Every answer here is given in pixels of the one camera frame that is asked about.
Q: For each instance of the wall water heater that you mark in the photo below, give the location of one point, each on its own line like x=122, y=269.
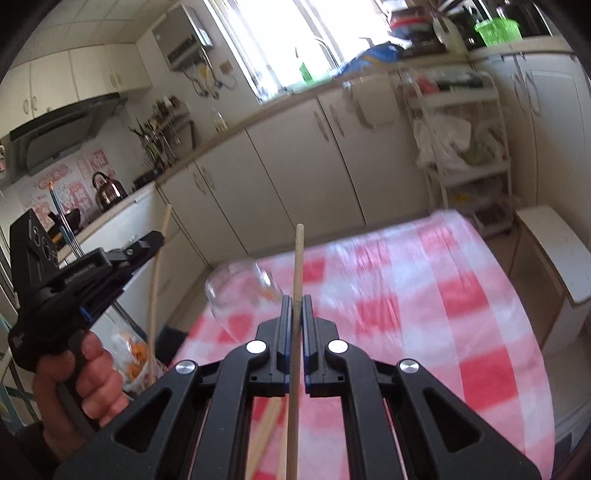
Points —
x=182, y=37

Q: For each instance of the long wooden chopstick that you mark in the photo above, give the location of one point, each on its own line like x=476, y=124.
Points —
x=154, y=300
x=298, y=267

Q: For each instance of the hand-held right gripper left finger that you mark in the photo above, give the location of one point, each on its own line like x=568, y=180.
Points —
x=285, y=332

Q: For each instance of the white trolley cart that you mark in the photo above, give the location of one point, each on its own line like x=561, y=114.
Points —
x=466, y=184

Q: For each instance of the beige and blue shelf rack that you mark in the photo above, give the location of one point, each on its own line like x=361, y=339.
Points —
x=9, y=369

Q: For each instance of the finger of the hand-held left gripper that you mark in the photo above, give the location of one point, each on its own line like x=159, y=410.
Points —
x=138, y=254

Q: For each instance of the green bottle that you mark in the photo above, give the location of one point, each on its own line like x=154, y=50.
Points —
x=305, y=73

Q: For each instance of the metal faucet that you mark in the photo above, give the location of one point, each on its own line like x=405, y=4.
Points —
x=328, y=53

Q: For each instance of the person's left hand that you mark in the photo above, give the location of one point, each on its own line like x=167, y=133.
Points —
x=99, y=383

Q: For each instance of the clear glass jar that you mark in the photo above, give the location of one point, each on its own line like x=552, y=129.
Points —
x=240, y=295

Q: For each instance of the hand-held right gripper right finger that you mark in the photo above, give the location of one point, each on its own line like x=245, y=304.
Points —
x=308, y=332

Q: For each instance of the red checkered plastic tablecloth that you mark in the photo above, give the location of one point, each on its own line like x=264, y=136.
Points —
x=415, y=314

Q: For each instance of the white wall cabinets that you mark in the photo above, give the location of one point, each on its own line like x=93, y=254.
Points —
x=74, y=78

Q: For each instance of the wall utensil rack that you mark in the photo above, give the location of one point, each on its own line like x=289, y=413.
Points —
x=159, y=134

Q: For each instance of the black wok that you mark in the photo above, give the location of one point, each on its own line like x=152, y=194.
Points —
x=67, y=219

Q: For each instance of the green plastic basket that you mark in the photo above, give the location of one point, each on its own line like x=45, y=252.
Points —
x=498, y=32

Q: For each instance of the blue bag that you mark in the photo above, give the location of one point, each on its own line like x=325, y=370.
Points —
x=374, y=57

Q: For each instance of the white plastic bag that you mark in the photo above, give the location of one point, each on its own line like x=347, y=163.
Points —
x=443, y=143

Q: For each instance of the white plastic jug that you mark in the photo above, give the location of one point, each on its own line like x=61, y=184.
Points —
x=448, y=32

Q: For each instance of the pale hanging board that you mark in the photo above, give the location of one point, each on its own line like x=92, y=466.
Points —
x=376, y=99

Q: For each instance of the range hood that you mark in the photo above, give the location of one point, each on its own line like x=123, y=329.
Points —
x=55, y=134

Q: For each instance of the white wooden stool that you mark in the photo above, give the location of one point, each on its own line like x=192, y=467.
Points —
x=554, y=258

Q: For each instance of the stainless steel kettle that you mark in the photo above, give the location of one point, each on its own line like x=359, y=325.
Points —
x=108, y=191

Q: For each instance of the clear plastic bottle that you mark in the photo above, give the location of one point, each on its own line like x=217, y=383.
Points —
x=219, y=122

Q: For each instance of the white kitchen base cabinets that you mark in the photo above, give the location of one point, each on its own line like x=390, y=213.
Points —
x=286, y=175

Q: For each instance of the kitchen window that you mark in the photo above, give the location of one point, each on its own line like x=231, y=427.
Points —
x=314, y=37

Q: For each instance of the pink wall stickers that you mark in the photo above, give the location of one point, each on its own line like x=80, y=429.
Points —
x=81, y=184

